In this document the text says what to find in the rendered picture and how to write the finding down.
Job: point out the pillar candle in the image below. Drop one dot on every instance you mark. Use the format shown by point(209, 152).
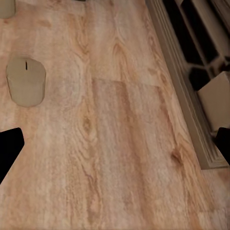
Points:
point(7, 8)
point(26, 79)

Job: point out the wood fireplace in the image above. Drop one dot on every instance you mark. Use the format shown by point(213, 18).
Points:
point(195, 39)

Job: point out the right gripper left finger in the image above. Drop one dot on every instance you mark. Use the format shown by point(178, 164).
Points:
point(11, 143)

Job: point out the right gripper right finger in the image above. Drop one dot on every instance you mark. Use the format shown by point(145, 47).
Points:
point(223, 142)

